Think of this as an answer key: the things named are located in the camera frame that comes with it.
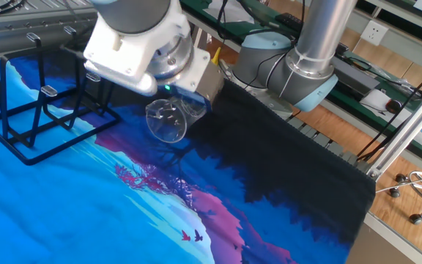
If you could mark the clear glass cup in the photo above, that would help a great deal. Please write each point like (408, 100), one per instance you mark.
(170, 119)

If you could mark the grey metal box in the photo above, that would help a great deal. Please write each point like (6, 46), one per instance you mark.
(354, 78)

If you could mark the black metal cup rack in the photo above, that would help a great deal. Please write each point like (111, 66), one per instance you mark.
(4, 91)

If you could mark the black computer mouse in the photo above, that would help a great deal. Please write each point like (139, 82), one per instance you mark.
(393, 106)

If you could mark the clear plastic bag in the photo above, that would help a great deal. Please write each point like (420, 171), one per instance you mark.
(233, 11)

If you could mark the blue landscape print cloth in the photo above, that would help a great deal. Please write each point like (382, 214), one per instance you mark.
(159, 205)

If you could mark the white wall socket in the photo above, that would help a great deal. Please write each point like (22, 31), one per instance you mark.
(374, 33)

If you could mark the yellow plastic object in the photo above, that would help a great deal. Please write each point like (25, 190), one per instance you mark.
(216, 55)

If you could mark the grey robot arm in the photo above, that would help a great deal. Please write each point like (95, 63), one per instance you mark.
(306, 55)

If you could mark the white paper sheet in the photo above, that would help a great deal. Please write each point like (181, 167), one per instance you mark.
(376, 100)

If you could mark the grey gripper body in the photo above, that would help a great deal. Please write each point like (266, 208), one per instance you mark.
(212, 82)

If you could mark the aluminium frame beam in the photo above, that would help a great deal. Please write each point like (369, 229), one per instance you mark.
(405, 132)

